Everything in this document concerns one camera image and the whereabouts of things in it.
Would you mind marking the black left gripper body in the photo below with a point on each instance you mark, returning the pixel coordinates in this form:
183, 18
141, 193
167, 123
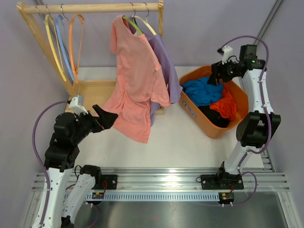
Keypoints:
88, 124

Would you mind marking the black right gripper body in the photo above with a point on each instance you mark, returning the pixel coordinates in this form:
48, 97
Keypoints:
227, 70

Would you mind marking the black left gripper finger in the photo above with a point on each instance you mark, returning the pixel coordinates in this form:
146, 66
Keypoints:
99, 111
107, 120

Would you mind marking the blue t shirt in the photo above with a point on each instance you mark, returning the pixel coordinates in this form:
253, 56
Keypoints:
201, 93

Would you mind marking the orange t shirt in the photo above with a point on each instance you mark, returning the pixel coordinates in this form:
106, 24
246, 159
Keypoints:
226, 106

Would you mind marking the black t shirt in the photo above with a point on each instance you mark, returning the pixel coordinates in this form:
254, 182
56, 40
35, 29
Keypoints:
214, 116

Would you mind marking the pink t shirt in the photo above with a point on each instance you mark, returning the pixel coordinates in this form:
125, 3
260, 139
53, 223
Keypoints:
139, 82

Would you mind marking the green hanger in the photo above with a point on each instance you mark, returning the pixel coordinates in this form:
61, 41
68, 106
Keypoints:
132, 24

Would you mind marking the light blue hanger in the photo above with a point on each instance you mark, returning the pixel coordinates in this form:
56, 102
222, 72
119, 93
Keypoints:
62, 38

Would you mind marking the yellow hanger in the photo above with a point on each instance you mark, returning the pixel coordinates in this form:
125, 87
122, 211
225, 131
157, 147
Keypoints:
48, 20

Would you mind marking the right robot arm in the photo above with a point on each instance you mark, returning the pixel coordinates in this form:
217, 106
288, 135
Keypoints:
255, 131

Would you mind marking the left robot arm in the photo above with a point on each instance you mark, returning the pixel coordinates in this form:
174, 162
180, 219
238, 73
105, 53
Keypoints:
70, 129

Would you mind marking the purple t shirt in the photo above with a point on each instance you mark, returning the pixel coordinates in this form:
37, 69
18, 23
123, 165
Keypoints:
168, 70

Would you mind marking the cream hanger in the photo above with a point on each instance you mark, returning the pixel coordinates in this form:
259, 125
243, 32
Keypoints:
144, 21

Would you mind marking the wooden clothes rack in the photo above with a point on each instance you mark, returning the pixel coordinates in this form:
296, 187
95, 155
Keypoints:
94, 91

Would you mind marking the orange plastic basket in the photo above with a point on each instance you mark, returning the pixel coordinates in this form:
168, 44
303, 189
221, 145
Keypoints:
211, 130

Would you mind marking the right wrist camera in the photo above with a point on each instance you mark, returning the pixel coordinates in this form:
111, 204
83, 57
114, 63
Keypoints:
226, 52

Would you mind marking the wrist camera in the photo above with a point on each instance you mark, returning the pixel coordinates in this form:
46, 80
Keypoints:
76, 105
226, 52

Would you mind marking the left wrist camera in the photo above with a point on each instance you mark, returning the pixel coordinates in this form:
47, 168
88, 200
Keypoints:
76, 105

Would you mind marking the aluminium frame rail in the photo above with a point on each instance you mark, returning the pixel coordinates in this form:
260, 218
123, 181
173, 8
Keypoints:
192, 185

